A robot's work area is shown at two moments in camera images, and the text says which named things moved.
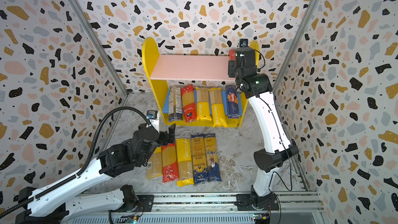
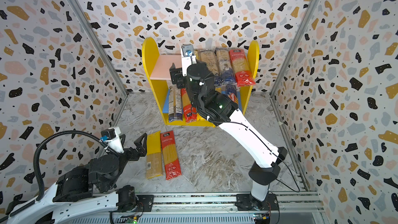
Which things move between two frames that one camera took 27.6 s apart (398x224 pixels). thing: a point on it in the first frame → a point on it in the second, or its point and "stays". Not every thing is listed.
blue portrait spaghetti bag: x=213 y=167 → x=226 y=76
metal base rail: x=296 y=207 stays
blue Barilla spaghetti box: x=232 y=106 stays
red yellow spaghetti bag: x=189 y=111 stays
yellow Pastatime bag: x=185 y=175 → x=196 y=54
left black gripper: x=165 y=135 → x=136 y=155
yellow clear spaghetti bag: x=154 y=166 stays
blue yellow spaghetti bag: x=199 y=162 → x=209 y=57
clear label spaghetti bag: x=175 y=104 stays
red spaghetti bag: x=170 y=164 stays
